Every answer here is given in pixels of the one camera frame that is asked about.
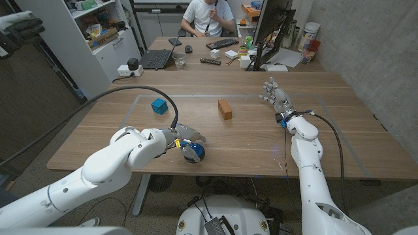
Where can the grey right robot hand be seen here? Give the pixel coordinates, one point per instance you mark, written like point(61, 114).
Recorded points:
point(281, 99)

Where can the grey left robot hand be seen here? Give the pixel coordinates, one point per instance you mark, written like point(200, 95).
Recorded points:
point(189, 134)

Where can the blue button with black base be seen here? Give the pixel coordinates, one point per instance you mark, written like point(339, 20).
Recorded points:
point(198, 148)

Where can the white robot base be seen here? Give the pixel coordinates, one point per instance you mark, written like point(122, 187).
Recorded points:
point(235, 212)

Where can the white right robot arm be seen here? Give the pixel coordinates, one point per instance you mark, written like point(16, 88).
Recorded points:
point(310, 182)

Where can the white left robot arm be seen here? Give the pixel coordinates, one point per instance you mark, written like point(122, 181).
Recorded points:
point(104, 166)

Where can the brown wooden block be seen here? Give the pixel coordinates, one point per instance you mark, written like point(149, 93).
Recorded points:
point(225, 110)

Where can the long white box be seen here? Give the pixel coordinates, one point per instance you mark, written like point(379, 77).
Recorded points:
point(277, 68)

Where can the blue cube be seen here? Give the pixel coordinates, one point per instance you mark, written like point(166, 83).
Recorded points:
point(159, 106)

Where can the white paper sheet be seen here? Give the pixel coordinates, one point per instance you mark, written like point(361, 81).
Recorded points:
point(287, 58)

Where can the tall white box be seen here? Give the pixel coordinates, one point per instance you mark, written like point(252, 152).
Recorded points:
point(245, 61)

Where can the black round fan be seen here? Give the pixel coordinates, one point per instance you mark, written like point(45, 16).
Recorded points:
point(160, 182)

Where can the colourful stacking toy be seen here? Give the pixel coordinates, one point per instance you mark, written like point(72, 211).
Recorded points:
point(242, 51)

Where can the green toy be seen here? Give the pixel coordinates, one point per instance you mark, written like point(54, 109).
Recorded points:
point(248, 41)

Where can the flat white box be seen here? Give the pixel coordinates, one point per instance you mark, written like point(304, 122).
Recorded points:
point(231, 54)

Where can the white canister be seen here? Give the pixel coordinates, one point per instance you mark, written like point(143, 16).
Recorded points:
point(308, 34)

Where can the clear drinking glass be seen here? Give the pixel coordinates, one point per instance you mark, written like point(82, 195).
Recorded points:
point(179, 62)

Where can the black remote control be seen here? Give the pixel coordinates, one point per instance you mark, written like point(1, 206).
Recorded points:
point(210, 61)

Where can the grey table leg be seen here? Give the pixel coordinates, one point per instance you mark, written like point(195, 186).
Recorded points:
point(142, 194)

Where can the black computer monitor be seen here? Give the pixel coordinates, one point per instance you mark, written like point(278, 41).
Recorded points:
point(271, 19)

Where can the small white cube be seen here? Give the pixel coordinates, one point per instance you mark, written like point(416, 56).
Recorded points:
point(215, 53)

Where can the black keyboard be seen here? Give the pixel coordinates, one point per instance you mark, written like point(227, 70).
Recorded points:
point(222, 43)

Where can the black laptop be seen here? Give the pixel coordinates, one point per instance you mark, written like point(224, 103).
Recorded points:
point(155, 58)

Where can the dark computer mouse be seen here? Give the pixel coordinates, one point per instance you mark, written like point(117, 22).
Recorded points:
point(188, 49)

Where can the black power adapter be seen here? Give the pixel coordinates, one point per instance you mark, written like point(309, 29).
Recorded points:
point(133, 63)

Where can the white power strip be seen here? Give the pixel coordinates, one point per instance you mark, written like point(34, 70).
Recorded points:
point(122, 70)

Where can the black smartphone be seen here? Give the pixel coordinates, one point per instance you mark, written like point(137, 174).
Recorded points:
point(175, 41)

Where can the orange box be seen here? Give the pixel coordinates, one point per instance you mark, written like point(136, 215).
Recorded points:
point(250, 10)

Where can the person in white t-shirt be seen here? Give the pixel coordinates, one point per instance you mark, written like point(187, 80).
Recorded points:
point(202, 16)

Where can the white shelf cabinet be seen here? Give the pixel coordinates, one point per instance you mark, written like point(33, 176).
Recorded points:
point(81, 65)

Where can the cardboard box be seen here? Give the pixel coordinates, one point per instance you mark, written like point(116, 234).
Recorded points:
point(102, 39)

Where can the white robot torso edge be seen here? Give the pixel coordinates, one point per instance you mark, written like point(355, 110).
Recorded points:
point(65, 231)

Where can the black and white teleoperation glove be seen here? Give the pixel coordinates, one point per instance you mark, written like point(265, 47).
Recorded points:
point(19, 27)

